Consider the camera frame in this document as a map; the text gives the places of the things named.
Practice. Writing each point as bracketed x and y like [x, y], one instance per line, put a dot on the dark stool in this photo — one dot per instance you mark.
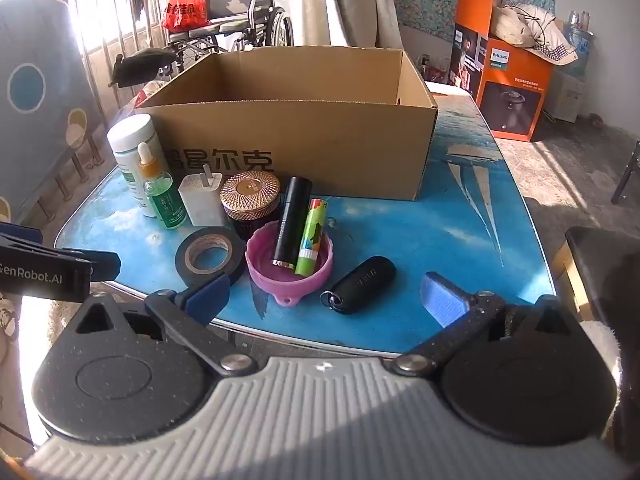
[595, 255]

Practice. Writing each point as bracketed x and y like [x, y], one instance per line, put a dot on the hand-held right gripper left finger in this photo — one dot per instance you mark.
[207, 296]

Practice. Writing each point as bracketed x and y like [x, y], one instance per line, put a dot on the orange appliance carton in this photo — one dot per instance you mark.
[510, 105]

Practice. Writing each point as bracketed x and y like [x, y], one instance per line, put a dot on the grey blanket with circles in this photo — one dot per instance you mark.
[35, 125]

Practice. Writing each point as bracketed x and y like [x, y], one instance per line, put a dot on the green dropper bottle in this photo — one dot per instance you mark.
[165, 206]

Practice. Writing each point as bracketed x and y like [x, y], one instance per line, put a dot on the black lipstick tube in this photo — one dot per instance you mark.
[292, 220]

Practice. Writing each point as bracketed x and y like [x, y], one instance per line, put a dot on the metal railing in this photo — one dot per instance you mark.
[100, 20]

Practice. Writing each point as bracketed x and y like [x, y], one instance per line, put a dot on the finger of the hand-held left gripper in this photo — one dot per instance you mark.
[106, 263]

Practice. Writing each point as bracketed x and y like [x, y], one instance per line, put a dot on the green lip balm tube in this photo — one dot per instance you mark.
[310, 240]

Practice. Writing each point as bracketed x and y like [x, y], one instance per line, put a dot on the rose gold lid jar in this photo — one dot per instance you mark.
[250, 194]

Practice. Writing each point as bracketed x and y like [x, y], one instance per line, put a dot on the black tape roll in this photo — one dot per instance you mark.
[236, 252]

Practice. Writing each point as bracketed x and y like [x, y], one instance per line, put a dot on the wheelchair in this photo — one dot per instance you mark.
[270, 20]

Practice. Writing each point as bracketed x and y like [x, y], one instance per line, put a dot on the white charger plug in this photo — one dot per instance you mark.
[200, 201]

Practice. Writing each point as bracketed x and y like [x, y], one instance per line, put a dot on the black car key fob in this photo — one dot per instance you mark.
[365, 282]

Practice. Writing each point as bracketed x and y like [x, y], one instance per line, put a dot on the clear water jug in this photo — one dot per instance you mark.
[582, 45]

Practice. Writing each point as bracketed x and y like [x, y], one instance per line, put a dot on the white pill bottle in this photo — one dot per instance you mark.
[131, 145]

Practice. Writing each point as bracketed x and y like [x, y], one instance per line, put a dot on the grey curtain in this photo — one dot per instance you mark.
[350, 0]

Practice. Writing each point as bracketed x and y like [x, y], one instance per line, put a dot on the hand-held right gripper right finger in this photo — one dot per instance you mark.
[445, 300]

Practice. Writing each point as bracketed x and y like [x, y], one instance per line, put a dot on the brown cardboard box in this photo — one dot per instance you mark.
[325, 150]

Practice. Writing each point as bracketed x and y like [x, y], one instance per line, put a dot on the pink plastic lid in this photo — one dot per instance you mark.
[264, 266]

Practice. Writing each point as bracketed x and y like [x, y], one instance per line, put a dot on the beige cloth hat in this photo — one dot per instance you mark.
[525, 25]

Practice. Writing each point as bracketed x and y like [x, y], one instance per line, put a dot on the black metal frame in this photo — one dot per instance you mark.
[627, 175]

